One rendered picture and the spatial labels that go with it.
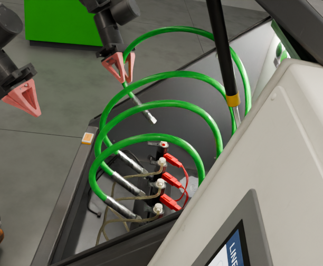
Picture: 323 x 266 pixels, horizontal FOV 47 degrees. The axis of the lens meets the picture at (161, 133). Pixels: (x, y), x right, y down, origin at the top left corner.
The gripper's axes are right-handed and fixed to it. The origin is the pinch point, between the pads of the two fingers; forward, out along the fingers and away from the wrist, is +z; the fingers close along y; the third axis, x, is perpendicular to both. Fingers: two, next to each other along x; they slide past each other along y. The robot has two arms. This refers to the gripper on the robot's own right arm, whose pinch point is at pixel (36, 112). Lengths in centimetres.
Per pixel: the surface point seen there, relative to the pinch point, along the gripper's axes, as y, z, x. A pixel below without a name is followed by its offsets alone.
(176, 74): 27.9, 9.9, 10.4
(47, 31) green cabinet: -197, -56, 285
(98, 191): 7.4, 19.6, -7.8
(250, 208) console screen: 45, 20, -29
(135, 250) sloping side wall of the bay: 13.1, 30.3, -15.4
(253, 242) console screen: 45, 21, -33
